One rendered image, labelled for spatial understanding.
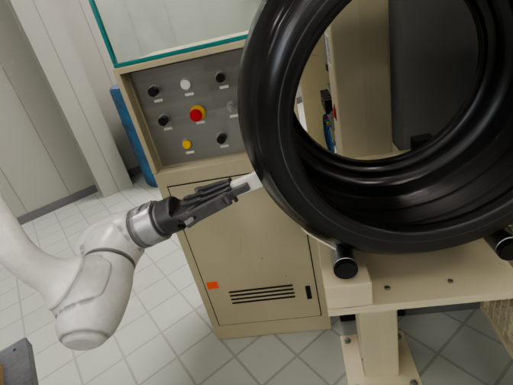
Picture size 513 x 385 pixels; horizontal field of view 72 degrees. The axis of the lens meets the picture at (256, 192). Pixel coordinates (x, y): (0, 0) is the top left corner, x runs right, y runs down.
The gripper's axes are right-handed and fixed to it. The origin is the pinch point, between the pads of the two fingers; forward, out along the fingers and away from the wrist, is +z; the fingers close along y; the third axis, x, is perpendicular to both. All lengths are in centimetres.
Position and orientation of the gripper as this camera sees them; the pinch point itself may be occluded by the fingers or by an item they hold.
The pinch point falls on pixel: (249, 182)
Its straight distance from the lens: 68.3
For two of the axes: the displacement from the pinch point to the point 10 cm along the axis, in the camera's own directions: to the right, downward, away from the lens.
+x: 4.4, 8.0, 4.1
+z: 9.0, -3.6, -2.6
